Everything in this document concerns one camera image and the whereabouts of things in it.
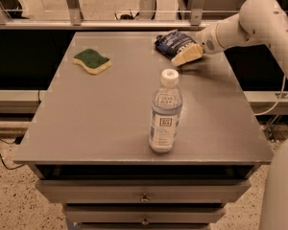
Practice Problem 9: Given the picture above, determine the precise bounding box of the drawer knob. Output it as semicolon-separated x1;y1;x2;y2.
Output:
141;218;150;225
140;194;150;203

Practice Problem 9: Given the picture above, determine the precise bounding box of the upper drawer knob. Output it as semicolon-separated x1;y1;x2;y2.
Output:
140;194;150;203

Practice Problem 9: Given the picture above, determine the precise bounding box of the lower drawer knob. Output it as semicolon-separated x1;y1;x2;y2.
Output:
141;218;150;225

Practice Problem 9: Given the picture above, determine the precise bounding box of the blue chip bag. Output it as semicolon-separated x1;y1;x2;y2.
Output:
155;30;195;59

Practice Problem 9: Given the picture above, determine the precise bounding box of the grey drawer cabinet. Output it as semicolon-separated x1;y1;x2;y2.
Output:
14;32;273;230

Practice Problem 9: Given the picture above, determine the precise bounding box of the black floor cable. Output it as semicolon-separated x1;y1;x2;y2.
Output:
0;120;27;171

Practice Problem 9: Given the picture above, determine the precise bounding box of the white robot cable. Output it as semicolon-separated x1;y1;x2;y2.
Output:
254;74;286;117

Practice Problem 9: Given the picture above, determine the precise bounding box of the green and yellow sponge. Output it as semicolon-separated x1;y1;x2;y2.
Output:
73;49;111;75

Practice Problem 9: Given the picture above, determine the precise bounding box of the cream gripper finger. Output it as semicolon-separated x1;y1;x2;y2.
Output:
171;44;204;66

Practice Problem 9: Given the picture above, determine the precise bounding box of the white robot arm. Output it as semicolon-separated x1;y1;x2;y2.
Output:
172;0;288;230

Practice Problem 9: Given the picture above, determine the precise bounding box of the metal railing frame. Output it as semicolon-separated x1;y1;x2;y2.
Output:
0;0;245;31

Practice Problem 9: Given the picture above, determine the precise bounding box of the clear plastic water bottle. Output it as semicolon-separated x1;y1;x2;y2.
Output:
149;69;182;153

